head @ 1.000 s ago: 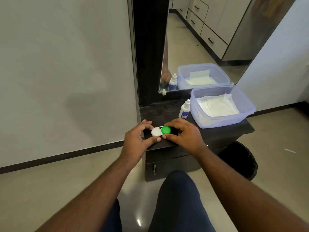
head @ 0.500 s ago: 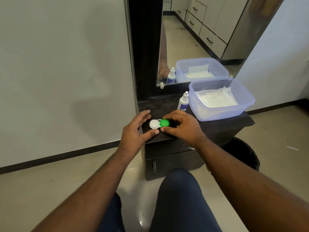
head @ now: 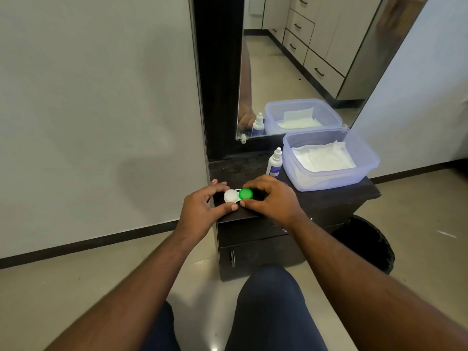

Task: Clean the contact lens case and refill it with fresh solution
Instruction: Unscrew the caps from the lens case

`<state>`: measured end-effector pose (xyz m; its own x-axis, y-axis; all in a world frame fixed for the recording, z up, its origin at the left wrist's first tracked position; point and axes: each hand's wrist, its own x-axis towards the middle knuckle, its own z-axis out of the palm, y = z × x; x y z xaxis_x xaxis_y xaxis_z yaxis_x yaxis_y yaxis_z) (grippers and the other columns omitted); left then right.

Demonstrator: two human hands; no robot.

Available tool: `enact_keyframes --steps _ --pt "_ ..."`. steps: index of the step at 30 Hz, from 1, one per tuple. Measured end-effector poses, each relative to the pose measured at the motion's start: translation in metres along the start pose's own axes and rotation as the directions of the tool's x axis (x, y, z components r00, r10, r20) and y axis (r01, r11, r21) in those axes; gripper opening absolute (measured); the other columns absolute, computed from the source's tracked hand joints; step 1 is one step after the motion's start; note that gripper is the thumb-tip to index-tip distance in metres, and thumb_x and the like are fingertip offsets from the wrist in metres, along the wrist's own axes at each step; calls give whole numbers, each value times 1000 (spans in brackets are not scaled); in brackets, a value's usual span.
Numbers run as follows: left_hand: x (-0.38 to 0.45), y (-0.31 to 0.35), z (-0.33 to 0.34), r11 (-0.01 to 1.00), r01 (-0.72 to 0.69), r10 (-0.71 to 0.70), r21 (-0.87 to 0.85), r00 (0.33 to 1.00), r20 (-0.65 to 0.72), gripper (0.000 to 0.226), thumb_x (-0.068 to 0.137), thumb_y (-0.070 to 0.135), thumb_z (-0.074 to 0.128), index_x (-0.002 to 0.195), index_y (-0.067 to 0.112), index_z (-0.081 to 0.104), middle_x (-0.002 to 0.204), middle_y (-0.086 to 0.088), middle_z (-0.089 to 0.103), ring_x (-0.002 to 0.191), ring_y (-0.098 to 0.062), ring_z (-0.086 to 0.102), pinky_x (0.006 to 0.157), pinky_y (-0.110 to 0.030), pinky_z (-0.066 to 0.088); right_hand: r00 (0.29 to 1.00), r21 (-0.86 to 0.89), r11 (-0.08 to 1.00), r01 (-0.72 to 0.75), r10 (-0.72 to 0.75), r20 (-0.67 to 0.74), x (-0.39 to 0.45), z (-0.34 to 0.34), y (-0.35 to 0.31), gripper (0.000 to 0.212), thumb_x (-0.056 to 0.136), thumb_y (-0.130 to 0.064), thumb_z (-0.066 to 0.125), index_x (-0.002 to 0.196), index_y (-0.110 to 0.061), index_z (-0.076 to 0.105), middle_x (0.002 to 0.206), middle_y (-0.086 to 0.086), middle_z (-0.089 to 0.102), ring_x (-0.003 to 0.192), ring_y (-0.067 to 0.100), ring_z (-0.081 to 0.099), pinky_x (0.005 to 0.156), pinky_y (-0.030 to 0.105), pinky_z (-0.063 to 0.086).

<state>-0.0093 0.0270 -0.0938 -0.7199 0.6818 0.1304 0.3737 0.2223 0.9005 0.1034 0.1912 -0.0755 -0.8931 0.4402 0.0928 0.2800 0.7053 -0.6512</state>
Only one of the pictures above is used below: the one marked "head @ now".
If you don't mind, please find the person's left leg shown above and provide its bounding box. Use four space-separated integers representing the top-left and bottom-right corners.
142 301 182 351

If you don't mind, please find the person's left hand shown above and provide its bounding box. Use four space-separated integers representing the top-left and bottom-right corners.
178 179 240 245

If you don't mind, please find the dark wooden cabinet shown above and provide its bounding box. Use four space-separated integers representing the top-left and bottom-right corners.
208 153 382 283

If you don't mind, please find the person's left forearm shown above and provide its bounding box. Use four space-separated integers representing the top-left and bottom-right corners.
43 224 207 351

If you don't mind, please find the frameless wall mirror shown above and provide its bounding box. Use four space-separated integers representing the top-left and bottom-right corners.
235 0 429 144

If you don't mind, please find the person's right forearm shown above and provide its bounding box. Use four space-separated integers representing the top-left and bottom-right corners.
287 215 468 351

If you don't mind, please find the white lens solution bottle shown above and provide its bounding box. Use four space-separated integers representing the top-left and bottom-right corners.
266 147 283 179

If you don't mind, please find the person's right leg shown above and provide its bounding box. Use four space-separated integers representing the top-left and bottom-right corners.
224 264 328 351

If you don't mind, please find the translucent blue plastic container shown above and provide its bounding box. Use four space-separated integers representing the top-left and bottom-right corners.
282 128 381 193

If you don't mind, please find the person's right hand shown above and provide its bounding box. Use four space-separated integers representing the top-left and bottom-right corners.
239 175 310 234

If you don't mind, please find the white tissue paper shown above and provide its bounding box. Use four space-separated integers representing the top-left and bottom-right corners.
292 141 357 173

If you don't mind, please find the white contact lens case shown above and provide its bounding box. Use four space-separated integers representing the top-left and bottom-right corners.
224 188 254 204

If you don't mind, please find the black round bin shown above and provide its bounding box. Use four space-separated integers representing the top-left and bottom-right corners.
330 214 396 275

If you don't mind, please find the person's leg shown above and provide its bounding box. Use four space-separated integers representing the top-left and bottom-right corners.
142 301 182 351
224 264 328 351

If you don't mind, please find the black wooden mirror panel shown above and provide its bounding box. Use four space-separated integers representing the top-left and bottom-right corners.
189 0 245 162

